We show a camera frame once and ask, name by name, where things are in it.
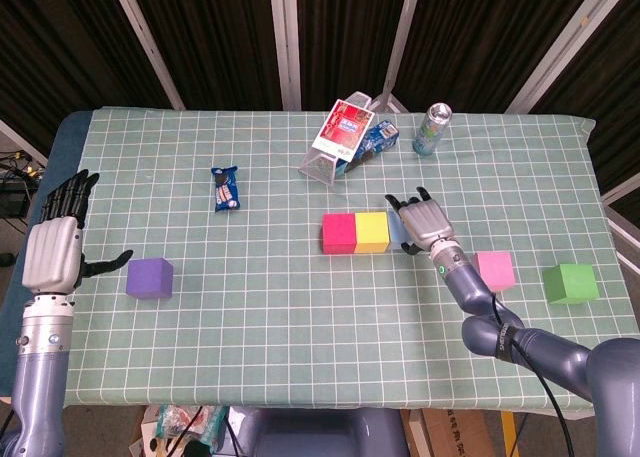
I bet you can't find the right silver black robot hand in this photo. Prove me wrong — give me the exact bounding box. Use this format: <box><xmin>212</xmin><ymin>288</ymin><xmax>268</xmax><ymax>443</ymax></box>
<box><xmin>384</xmin><ymin>186</ymin><xmax>455</xmax><ymax>256</ymax></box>

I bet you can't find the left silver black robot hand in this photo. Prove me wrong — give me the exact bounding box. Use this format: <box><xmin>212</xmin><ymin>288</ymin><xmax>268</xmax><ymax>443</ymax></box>
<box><xmin>21</xmin><ymin>169</ymin><xmax>135</xmax><ymax>294</ymax></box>

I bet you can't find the light blue foam cube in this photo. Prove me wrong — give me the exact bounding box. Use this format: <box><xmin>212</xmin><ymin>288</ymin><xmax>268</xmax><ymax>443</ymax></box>
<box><xmin>388</xmin><ymin>211</ymin><xmax>414</xmax><ymax>251</ymax></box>

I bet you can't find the pink foam cube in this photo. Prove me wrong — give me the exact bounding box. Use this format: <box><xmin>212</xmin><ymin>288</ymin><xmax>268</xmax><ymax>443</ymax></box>
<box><xmin>471</xmin><ymin>250</ymin><xmax>517</xmax><ymax>294</ymax></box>

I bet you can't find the red foam cube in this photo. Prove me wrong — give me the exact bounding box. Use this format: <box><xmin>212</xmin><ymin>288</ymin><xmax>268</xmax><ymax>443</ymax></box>
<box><xmin>321</xmin><ymin>213</ymin><xmax>358</xmax><ymax>255</ymax></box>

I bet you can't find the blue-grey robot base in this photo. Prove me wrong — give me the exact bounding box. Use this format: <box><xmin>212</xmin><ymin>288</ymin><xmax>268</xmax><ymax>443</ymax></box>
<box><xmin>227</xmin><ymin>405</ymin><xmax>409</xmax><ymax>457</ymax></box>

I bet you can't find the yellow foam cube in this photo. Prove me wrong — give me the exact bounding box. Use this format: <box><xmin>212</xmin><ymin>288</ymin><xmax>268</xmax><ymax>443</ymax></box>
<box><xmin>353</xmin><ymin>210</ymin><xmax>392</xmax><ymax>254</ymax></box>

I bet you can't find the black equipment box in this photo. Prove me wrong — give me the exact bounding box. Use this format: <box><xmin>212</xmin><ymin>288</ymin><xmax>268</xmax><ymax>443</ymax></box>
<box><xmin>0</xmin><ymin>185</ymin><xmax>32</xmax><ymax>219</ymax></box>

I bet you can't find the light green drink can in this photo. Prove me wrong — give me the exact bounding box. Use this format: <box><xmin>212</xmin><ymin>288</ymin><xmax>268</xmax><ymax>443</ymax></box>
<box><xmin>412</xmin><ymin>102</ymin><xmax>453</xmax><ymax>157</ymax></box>

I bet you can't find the blue cookie box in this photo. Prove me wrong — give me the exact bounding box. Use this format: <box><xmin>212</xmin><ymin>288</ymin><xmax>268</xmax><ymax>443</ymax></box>
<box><xmin>333</xmin><ymin>120</ymin><xmax>401</xmax><ymax>176</ymax></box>

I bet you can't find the purple foam cube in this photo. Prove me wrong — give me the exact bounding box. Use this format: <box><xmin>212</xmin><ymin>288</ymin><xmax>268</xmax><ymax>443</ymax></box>
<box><xmin>125</xmin><ymin>258</ymin><xmax>175</xmax><ymax>300</ymax></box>

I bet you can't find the red and white snack pack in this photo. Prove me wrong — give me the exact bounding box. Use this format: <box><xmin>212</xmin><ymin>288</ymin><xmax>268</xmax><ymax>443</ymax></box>
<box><xmin>310</xmin><ymin>99</ymin><xmax>376</xmax><ymax>161</ymax></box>

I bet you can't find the green foam cube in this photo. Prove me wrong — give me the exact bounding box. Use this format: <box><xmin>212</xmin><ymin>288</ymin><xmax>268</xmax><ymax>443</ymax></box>
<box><xmin>542</xmin><ymin>263</ymin><xmax>600</xmax><ymax>306</ymax></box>

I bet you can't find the green checked tablecloth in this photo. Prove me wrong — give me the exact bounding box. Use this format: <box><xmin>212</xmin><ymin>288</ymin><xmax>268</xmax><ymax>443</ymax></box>
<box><xmin>19</xmin><ymin>105</ymin><xmax>636</xmax><ymax>421</ymax></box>

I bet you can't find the small blue cookie packet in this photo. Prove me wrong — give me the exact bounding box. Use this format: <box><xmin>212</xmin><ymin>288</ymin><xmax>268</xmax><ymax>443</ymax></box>
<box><xmin>210</xmin><ymin>165</ymin><xmax>242</xmax><ymax>214</ymax></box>

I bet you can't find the colourful snack bag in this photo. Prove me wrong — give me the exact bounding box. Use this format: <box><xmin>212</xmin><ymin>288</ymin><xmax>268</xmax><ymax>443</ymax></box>
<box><xmin>137</xmin><ymin>404</ymin><xmax>229</xmax><ymax>457</ymax></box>

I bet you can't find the brown cardboard box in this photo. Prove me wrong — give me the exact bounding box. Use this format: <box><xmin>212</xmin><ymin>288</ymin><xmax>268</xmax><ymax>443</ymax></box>
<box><xmin>402</xmin><ymin>409</ymin><xmax>506</xmax><ymax>457</ymax></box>

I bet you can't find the yellow metal strip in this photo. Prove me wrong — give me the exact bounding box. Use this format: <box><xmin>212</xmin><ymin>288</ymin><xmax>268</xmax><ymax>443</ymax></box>
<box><xmin>501</xmin><ymin>410</ymin><xmax>519</xmax><ymax>457</ymax></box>

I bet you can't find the white metal frame bar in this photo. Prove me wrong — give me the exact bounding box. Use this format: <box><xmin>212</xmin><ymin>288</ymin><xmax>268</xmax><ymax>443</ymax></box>
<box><xmin>0</xmin><ymin>119</ymin><xmax>50</xmax><ymax>166</ymax></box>
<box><xmin>599</xmin><ymin>174</ymin><xmax>640</xmax><ymax>278</ymax></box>

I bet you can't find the white wire mesh basket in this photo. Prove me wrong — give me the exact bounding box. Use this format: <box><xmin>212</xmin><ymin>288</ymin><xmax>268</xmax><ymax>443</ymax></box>
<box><xmin>297</xmin><ymin>91</ymin><xmax>381</xmax><ymax>186</ymax></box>

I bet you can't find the white metal frame post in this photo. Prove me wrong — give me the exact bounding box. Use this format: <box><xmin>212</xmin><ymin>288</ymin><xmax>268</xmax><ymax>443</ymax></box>
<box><xmin>107</xmin><ymin>0</ymin><xmax>186</xmax><ymax>112</ymax></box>
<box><xmin>268</xmin><ymin>0</ymin><xmax>303</xmax><ymax>111</ymax></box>
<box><xmin>503</xmin><ymin>0</ymin><xmax>626</xmax><ymax>114</ymax></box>
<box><xmin>369</xmin><ymin>0</ymin><xmax>426</xmax><ymax>113</ymax></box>

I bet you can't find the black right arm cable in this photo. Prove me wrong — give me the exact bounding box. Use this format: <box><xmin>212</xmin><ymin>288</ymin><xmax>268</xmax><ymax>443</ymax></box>
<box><xmin>489</xmin><ymin>294</ymin><xmax>576</xmax><ymax>457</ymax></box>

